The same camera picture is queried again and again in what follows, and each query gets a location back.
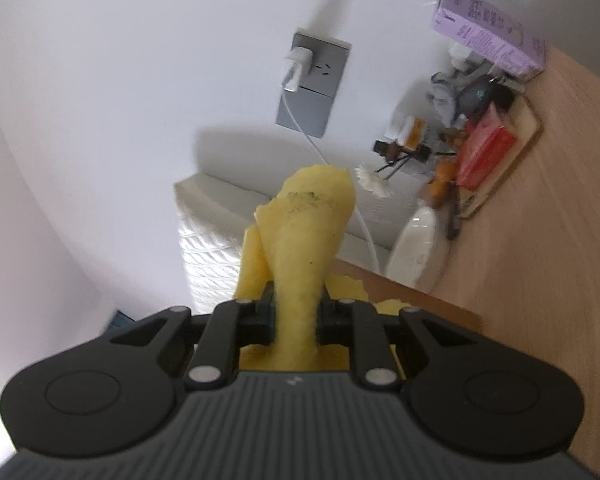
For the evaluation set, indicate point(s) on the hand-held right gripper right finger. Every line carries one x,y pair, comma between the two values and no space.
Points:
327,322

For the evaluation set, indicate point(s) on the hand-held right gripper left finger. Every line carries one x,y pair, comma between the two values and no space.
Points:
260,321

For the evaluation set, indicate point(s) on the yellow cleaning cloth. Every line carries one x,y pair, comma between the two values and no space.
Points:
305,240

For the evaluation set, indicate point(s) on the white daisy flower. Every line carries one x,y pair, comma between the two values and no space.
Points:
372,182

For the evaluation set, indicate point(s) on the orange bottle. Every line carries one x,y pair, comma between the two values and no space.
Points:
442,175

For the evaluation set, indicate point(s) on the red packet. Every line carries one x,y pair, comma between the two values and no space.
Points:
485,152

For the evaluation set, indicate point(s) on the white charger plug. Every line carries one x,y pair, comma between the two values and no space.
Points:
296,67

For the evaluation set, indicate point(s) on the wooden tray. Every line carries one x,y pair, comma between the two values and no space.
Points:
522,135

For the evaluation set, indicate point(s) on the dark round object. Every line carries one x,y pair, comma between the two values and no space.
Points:
480,96

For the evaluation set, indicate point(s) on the purple carton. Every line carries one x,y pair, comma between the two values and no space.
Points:
485,30

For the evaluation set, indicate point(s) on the grey wall socket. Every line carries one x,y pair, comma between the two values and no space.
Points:
320,85

